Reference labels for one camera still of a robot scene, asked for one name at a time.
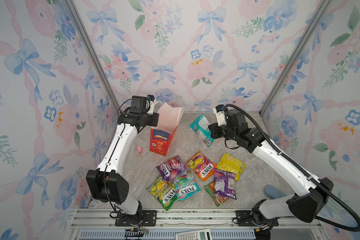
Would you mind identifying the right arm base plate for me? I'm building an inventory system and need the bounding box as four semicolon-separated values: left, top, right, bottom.
232;210;275;228

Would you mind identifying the white calculator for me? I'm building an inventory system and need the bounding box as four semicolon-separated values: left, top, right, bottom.
175;229;213;240

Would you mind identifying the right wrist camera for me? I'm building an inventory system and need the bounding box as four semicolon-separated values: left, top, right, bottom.
213;105;226;127

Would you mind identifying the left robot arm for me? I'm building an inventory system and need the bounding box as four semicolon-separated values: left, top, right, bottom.
86;95;159;220

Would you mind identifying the orange Fox's candy bag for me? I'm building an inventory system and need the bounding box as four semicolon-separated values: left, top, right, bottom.
186;151;217;182

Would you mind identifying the green noodle snack packet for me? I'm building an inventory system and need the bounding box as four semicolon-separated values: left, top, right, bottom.
204;182;230;207

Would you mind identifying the yellow snack packet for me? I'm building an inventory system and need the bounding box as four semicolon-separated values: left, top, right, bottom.
217;153;246;182

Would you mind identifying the teal white snack packet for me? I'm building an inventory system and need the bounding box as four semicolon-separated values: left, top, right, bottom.
190;115;214;148

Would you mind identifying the black corrugated cable conduit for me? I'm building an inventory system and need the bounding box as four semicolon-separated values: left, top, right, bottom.
224;103;360;232

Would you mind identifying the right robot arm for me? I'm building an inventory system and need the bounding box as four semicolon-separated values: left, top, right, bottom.
209;105;333;226

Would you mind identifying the purple white snack packet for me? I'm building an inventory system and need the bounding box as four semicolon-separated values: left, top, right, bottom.
214;169;237;200

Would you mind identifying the purple Fox's candy bag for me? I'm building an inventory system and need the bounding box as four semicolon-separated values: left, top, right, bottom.
157;156;187;182

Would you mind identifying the teal Fox's candy bag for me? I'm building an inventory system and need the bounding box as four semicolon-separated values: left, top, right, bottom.
173;170;201;201

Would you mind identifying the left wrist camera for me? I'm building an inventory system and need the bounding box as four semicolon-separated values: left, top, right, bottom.
147;95;156;115

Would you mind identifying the blue grey cloth roll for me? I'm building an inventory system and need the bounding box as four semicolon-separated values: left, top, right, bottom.
264;185;287;200

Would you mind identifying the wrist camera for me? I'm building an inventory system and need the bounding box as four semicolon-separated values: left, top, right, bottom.
147;95;156;115
213;105;226;127

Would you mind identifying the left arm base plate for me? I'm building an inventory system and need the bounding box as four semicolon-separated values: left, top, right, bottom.
115;210;158;227

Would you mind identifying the green Fox's candy bag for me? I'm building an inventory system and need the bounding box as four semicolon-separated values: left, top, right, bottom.
147;176;177;211

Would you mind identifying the red paper gift bag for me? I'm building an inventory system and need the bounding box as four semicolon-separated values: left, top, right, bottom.
150;103;184;156

